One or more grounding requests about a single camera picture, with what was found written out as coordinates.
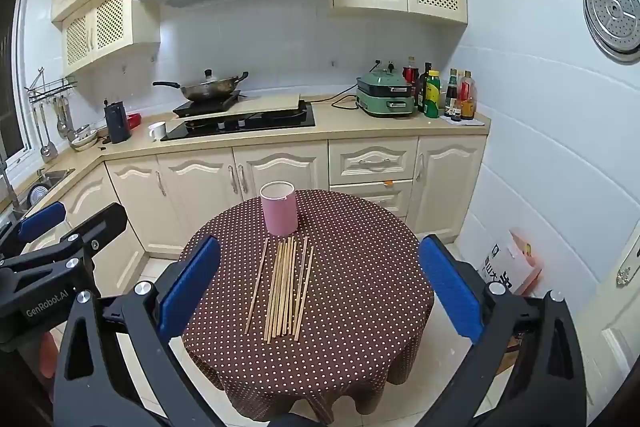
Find red small container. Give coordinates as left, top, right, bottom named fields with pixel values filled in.
left=127, top=113, right=142, bottom=130

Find wall utensil rack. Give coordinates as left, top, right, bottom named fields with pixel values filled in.
left=25, top=67, right=77, bottom=105

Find dark oil bottle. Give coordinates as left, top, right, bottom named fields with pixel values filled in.
left=416, top=62, right=432, bottom=114

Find dark soy sauce bottle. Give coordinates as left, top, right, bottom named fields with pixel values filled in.
left=445, top=68, right=458, bottom=116

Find white mug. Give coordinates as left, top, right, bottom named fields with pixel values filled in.
left=148, top=121, right=167, bottom=142

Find wooden chopstick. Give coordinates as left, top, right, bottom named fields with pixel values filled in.
left=295, top=236, right=309, bottom=313
left=269, top=242, right=286, bottom=340
left=279, top=237, right=293, bottom=336
left=264, top=242, right=282, bottom=343
left=286, top=237, right=297, bottom=334
left=294, top=246, right=314, bottom=341
left=283, top=237, right=296, bottom=335
left=244, top=237, right=269, bottom=334
left=274, top=239, right=291, bottom=337

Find hanging steel ladle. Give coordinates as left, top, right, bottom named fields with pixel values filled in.
left=32, top=105, right=58, bottom=164

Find red plastic stool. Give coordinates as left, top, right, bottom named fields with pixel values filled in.
left=38, top=332, right=58, bottom=379

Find green yellow-cap bottle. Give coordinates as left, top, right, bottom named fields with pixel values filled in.
left=424, top=69, right=440, bottom=118

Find green electric grill pot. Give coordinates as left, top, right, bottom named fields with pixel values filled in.
left=356, top=69, right=416, bottom=117

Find brown polka dot tablecloth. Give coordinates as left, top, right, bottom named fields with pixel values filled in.
left=182, top=190, right=434, bottom=424

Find steel kitchen sink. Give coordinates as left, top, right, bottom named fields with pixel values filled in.
left=17, top=168, right=75, bottom=212

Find red cola bottle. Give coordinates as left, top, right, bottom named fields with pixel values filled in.
left=402, top=56, right=420, bottom=100

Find beige cutting board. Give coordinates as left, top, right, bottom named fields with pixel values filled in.
left=176, top=93, right=300, bottom=121

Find black wok with lid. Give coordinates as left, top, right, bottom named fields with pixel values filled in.
left=152, top=72, right=250, bottom=102

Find black power cable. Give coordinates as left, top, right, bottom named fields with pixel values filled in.
left=328, top=81, right=374, bottom=112

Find white rice bag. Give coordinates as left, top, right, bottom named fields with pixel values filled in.
left=478, top=228, right=542, bottom=296

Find black glass gas hob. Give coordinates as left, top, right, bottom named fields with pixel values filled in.
left=162, top=101, right=316, bottom=141

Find dark blue knife block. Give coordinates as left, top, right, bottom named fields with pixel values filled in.
left=104, top=101, right=131, bottom=144

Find round steel steamer tray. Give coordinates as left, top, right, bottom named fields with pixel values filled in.
left=582, top=0, right=639, bottom=65

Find pink cylindrical utensil cup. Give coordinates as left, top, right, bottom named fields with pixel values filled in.
left=259, top=181, right=298, bottom=237

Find stacked bowls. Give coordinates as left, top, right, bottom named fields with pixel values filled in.
left=70, top=124, right=99, bottom=152

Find red label vinegar bottle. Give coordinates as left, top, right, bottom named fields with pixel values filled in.
left=458, top=70, right=476, bottom=120

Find black induction cooker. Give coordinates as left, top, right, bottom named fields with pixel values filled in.
left=172, top=90, right=241, bottom=118

